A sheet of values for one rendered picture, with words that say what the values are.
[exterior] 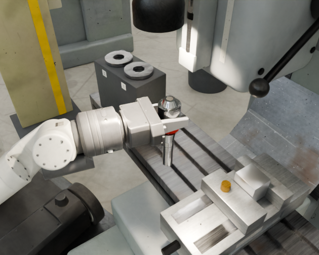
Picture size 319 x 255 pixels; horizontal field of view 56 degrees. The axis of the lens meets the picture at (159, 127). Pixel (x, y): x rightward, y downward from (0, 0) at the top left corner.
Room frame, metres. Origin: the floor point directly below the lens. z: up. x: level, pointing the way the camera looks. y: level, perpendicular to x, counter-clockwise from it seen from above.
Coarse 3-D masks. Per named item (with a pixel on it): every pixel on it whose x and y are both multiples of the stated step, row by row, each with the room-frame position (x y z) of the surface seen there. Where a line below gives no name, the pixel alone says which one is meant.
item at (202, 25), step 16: (192, 0) 0.45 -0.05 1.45; (208, 0) 0.45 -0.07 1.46; (192, 16) 0.45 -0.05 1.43; (208, 16) 0.45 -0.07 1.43; (192, 32) 0.45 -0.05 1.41; (208, 32) 0.45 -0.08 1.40; (192, 48) 0.45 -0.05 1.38; (208, 48) 0.45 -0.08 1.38; (192, 64) 0.44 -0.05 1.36; (208, 64) 0.46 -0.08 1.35
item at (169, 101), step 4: (168, 96) 0.49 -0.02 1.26; (172, 96) 0.49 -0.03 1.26; (164, 100) 0.48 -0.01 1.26; (168, 100) 0.47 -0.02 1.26; (172, 100) 0.47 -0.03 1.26; (176, 100) 0.48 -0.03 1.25; (164, 104) 0.47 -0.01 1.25; (168, 104) 0.47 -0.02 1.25; (172, 104) 0.47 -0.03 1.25; (176, 104) 0.47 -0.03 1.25; (168, 108) 0.46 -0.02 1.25; (172, 108) 0.46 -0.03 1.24
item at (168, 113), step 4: (160, 100) 0.49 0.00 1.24; (160, 104) 0.48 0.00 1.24; (180, 104) 0.48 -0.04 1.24; (160, 108) 0.47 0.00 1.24; (164, 108) 0.46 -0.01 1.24; (176, 108) 0.46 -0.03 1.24; (180, 108) 0.47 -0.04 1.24; (160, 112) 0.47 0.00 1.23; (164, 112) 0.46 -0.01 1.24; (168, 112) 0.46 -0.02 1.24; (172, 112) 0.46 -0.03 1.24; (176, 112) 0.46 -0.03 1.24; (180, 112) 0.47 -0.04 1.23; (160, 116) 0.47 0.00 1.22; (164, 116) 0.46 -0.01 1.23; (168, 116) 0.46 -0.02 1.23; (172, 116) 0.46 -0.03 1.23; (176, 116) 0.46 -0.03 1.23; (180, 116) 0.48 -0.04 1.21
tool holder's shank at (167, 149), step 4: (168, 136) 0.46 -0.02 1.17; (172, 136) 0.47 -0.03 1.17; (168, 140) 0.47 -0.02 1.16; (172, 140) 0.47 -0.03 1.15; (168, 144) 0.47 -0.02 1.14; (172, 144) 0.47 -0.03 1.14; (164, 148) 0.47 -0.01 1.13; (168, 148) 0.47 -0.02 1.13; (172, 148) 0.47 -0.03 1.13; (164, 152) 0.47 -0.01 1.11; (168, 152) 0.47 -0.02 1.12; (172, 152) 0.47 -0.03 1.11; (164, 156) 0.47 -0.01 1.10; (168, 156) 0.47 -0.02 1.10; (172, 156) 0.47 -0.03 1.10; (164, 160) 0.47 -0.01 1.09; (168, 160) 0.47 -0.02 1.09; (172, 160) 0.48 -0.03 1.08; (164, 164) 0.47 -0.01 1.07; (168, 164) 0.47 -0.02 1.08
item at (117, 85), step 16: (96, 64) 0.86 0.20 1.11; (112, 64) 0.83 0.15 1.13; (128, 64) 0.83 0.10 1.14; (144, 64) 0.83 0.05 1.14; (112, 80) 0.80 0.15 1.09; (128, 80) 0.75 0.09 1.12; (144, 80) 0.75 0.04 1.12; (160, 80) 0.78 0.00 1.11; (112, 96) 0.81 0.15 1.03; (128, 96) 0.74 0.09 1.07; (144, 96) 0.73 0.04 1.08; (160, 96) 0.78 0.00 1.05
